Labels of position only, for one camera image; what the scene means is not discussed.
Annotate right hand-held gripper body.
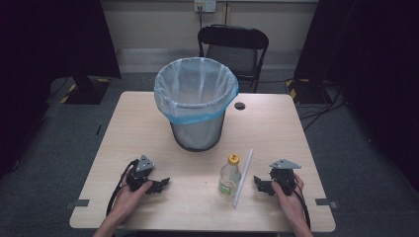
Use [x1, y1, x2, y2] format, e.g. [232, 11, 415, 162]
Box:
[269, 158, 302, 198]

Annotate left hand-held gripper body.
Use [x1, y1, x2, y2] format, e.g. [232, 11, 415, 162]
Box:
[126, 154, 156, 193]

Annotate long white tube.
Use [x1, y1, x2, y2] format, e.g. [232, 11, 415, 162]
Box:
[231, 148, 255, 210]

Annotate clear bottle with yellow cap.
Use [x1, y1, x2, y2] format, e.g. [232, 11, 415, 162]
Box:
[217, 152, 243, 198]

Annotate black mesh trash bin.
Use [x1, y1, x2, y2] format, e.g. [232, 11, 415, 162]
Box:
[169, 111, 227, 153]

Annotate person's left hand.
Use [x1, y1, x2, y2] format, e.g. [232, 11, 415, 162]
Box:
[108, 170, 154, 226]

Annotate person's right hand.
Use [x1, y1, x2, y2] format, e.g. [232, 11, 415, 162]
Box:
[271, 172, 306, 229]

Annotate grey tape strip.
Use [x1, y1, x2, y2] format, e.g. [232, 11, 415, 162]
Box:
[314, 197, 340, 210]
[63, 198, 91, 211]

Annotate stand base with hazard tape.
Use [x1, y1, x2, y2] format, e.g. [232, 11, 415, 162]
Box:
[58, 76, 112, 106]
[285, 78, 331, 105]

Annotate dark curtain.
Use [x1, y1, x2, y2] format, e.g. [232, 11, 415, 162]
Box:
[0, 0, 123, 181]
[293, 0, 419, 193]

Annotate black folding chair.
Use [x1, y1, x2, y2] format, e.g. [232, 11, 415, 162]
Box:
[197, 24, 270, 94]

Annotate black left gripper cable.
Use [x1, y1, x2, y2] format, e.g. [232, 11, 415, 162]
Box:
[105, 159, 140, 217]

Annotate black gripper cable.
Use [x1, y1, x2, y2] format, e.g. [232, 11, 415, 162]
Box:
[290, 182, 312, 231]
[105, 159, 140, 217]

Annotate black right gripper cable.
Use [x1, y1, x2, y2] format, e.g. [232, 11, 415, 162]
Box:
[290, 182, 312, 231]

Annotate black floor cables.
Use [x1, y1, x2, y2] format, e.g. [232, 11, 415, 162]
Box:
[296, 81, 346, 132]

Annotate black power cord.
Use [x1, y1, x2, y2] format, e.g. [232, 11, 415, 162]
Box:
[197, 5, 205, 32]

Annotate white wall outlet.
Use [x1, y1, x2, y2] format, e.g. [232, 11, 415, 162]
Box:
[193, 0, 217, 14]

